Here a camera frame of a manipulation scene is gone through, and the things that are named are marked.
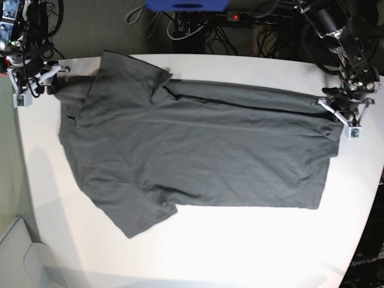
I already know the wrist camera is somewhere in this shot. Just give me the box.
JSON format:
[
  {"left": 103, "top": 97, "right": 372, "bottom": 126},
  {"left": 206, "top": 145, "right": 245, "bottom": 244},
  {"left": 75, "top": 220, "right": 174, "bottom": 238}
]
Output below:
[
  {"left": 13, "top": 93, "right": 32, "bottom": 109},
  {"left": 346, "top": 126, "right": 362, "bottom": 140}
]

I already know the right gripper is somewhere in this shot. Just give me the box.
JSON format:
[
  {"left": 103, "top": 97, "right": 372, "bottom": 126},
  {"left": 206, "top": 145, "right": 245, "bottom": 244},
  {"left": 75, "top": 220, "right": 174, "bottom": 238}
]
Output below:
[{"left": 7, "top": 61, "right": 70, "bottom": 96}]

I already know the black power strip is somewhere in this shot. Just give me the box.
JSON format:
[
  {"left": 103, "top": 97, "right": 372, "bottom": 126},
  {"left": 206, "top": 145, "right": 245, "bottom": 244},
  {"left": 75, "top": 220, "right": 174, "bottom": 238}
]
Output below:
[{"left": 225, "top": 11, "right": 293, "bottom": 25}]

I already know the blue box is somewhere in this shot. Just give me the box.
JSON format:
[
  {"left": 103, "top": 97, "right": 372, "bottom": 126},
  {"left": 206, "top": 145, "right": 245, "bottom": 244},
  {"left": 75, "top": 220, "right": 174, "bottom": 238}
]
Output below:
[{"left": 145, "top": 0, "right": 229, "bottom": 11}]

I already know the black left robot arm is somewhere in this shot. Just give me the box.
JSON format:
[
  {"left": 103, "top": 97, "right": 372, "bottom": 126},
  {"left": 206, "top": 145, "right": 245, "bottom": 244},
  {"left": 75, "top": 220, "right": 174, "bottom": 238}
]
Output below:
[{"left": 292, "top": 1, "right": 380, "bottom": 131}]

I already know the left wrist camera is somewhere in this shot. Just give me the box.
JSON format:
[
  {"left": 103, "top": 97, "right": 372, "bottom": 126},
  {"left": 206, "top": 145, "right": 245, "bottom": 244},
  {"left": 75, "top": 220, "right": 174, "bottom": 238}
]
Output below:
[{"left": 346, "top": 126, "right": 362, "bottom": 140}]

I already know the white cable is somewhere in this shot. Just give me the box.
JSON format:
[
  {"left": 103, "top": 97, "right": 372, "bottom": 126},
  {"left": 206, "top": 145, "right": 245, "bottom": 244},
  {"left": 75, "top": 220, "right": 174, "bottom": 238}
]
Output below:
[{"left": 166, "top": 17, "right": 206, "bottom": 41}]

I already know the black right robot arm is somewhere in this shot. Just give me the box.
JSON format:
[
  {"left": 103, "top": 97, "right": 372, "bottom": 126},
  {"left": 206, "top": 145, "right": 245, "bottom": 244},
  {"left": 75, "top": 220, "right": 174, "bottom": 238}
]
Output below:
[{"left": 1, "top": 1, "right": 70, "bottom": 100}]

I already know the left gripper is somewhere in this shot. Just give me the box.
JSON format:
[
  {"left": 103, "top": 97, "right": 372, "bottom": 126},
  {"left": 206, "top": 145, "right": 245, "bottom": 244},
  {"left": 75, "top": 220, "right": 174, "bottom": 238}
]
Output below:
[{"left": 311, "top": 94, "right": 376, "bottom": 129}]

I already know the grey t-shirt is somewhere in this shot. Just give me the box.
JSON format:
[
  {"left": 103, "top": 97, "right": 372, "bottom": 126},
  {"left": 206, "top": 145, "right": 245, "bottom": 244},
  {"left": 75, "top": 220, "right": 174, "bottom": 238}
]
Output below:
[{"left": 56, "top": 52, "right": 343, "bottom": 238}]

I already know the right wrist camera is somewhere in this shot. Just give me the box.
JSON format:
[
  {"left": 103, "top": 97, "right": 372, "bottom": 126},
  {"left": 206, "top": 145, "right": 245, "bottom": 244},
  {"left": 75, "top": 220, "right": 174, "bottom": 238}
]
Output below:
[{"left": 13, "top": 93, "right": 32, "bottom": 109}]

